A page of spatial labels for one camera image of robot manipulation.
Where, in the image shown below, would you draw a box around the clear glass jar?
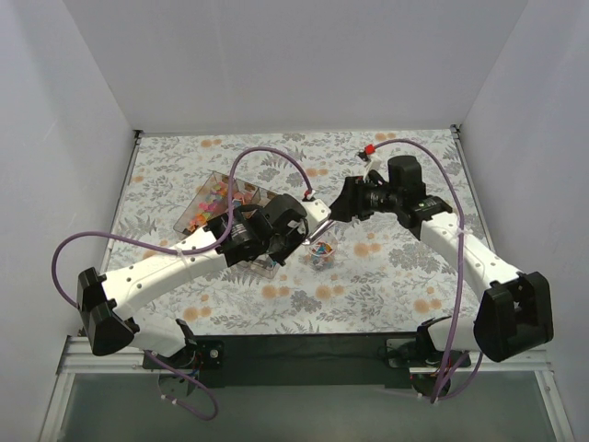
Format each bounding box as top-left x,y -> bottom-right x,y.
305,231 -> 338,271

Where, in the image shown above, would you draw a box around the clear compartment candy box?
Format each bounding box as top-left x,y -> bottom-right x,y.
173,171 -> 278,279

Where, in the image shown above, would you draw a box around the metal candy scoop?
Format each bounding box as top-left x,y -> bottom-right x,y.
303,219 -> 335,246

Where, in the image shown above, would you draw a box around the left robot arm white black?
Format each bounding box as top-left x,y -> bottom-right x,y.
76,194 -> 329,368

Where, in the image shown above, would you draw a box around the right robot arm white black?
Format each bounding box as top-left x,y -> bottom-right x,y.
330,153 -> 554,366

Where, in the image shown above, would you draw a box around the floral table mat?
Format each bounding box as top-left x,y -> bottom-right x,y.
117,129 -> 486,334

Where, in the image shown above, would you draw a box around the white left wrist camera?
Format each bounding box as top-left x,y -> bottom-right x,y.
302,198 -> 331,234

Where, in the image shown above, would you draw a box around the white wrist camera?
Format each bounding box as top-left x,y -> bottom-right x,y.
302,198 -> 331,234
357,145 -> 382,180

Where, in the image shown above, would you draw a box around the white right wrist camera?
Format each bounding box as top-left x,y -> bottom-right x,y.
357,145 -> 382,180

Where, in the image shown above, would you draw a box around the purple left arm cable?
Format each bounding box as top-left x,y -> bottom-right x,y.
51,146 -> 317,421

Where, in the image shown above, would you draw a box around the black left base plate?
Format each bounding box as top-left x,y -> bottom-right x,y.
142,340 -> 225,378

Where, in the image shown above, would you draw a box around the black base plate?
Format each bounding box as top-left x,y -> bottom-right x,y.
142,340 -> 225,378
376,338 -> 471,396

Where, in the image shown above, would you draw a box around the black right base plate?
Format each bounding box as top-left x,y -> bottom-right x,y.
376,338 -> 471,396

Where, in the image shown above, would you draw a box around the aluminium frame rail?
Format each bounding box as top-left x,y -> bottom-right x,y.
40,333 -> 573,441

